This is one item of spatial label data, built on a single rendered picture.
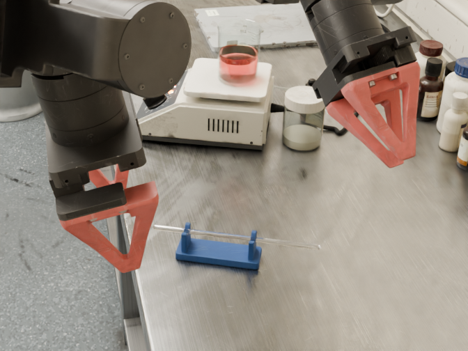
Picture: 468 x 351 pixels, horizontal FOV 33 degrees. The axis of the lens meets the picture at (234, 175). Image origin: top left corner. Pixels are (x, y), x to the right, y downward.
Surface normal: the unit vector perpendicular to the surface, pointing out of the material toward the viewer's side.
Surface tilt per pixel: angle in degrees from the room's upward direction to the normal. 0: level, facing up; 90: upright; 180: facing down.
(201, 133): 90
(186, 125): 90
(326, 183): 0
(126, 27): 84
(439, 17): 90
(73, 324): 0
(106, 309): 0
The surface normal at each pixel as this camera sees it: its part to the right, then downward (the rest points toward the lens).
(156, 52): 0.73, 0.29
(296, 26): 0.03, -0.84
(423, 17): -0.97, 0.10
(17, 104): 0.43, 0.55
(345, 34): -0.36, -0.02
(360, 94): 0.29, 0.13
